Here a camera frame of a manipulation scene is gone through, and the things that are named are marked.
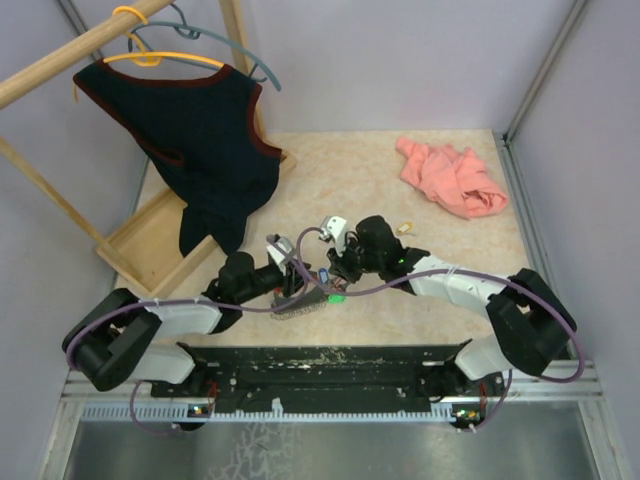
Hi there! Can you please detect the yellow tag with key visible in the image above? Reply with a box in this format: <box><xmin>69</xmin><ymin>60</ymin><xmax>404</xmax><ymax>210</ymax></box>
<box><xmin>396</xmin><ymin>222</ymin><xmax>414</xmax><ymax>236</ymax></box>

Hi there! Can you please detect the yellow clothes hanger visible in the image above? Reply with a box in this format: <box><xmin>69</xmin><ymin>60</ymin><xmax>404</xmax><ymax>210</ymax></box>
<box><xmin>73</xmin><ymin>5</ymin><xmax>227</xmax><ymax>105</ymax></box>

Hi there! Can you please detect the wooden clothes rack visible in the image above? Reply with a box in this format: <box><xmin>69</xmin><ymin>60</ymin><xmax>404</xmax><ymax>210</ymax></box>
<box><xmin>0</xmin><ymin>0</ymin><xmax>297</xmax><ymax>294</ymax></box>

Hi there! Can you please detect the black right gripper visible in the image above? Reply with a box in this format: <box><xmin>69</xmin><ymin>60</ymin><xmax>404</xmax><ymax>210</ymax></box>
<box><xmin>328</xmin><ymin>234</ymin><xmax>384</xmax><ymax>284</ymax></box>

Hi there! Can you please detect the aluminium frame rail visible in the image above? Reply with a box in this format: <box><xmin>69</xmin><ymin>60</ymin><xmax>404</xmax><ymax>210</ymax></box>
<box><xmin>38</xmin><ymin>349</ymin><xmax>632</xmax><ymax>479</ymax></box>

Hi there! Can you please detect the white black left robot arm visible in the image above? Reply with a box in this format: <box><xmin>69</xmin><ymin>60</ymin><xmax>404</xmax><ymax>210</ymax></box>
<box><xmin>62</xmin><ymin>249</ymin><xmax>309</xmax><ymax>397</ymax></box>

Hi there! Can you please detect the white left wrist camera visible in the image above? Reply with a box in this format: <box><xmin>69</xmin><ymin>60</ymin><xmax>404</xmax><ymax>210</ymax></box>
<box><xmin>266</xmin><ymin>234</ymin><xmax>296</xmax><ymax>274</ymax></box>

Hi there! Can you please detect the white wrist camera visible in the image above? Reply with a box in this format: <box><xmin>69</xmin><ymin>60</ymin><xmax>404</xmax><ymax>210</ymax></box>
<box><xmin>319</xmin><ymin>215</ymin><xmax>349</xmax><ymax>257</ymax></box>
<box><xmin>266</xmin><ymin>234</ymin><xmax>296</xmax><ymax>274</ymax></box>

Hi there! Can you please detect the green tag with key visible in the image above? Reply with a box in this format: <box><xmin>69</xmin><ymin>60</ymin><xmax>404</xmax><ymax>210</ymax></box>
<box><xmin>327</xmin><ymin>294</ymin><xmax>346</xmax><ymax>305</ymax></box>

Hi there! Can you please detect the blue tag with key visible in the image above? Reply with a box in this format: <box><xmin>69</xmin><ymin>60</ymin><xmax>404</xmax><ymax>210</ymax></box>
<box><xmin>318</xmin><ymin>269</ymin><xmax>329</xmax><ymax>284</ymax></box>

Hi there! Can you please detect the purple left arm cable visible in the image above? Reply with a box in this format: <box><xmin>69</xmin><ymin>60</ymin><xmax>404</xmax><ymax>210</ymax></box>
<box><xmin>63</xmin><ymin>244</ymin><xmax>331</xmax><ymax>435</ymax></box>

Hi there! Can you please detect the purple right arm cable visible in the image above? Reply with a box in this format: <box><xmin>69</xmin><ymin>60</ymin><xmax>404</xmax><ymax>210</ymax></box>
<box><xmin>295</xmin><ymin>226</ymin><xmax>587</xmax><ymax>431</ymax></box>

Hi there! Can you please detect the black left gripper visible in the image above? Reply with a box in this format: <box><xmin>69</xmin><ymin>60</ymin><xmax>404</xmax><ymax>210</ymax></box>
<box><xmin>237</xmin><ymin>258</ymin><xmax>318</xmax><ymax>305</ymax></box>

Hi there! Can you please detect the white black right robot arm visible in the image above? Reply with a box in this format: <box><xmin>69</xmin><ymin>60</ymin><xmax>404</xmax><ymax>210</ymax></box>
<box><xmin>320</xmin><ymin>215</ymin><xmax>577</xmax><ymax>396</ymax></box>

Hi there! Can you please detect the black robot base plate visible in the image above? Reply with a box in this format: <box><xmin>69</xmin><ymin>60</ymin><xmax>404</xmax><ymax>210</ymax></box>
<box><xmin>94</xmin><ymin>339</ymin><xmax>506</xmax><ymax>416</ymax></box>

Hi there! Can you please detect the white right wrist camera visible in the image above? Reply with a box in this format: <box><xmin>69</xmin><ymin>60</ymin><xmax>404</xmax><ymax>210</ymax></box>
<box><xmin>319</xmin><ymin>215</ymin><xmax>349</xmax><ymax>257</ymax></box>

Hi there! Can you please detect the grey-blue clothes hanger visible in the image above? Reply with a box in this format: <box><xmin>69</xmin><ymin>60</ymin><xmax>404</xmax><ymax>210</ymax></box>
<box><xmin>128</xmin><ymin>1</ymin><xmax>282</xmax><ymax>92</ymax></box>

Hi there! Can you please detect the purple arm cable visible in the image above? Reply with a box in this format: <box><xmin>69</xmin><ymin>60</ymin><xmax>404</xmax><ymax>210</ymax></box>
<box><xmin>295</xmin><ymin>226</ymin><xmax>587</xmax><ymax>431</ymax></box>
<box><xmin>63</xmin><ymin>244</ymin><xmax>331</xmax><ymax>435</ymax></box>

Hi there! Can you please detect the red tag with key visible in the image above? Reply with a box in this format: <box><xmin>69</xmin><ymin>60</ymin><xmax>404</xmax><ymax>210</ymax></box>
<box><xmin>332</xmin><ymin>278</ymin><xmax>349</xmax><ymax>292</ymax></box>

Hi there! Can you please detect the dark navy vest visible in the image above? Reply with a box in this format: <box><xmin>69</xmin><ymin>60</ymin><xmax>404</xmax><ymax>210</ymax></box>
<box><xmin>73</xmin><ymin>61</ymin><xmax>282</xmax><ymax>255</ymax></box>

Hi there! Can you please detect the pink crumpled cloth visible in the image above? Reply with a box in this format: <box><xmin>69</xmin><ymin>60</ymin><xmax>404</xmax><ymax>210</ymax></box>
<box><xmin>395</xmin><ymin>137</ymin><xmax>509</xmax><ymax>219</ymax></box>

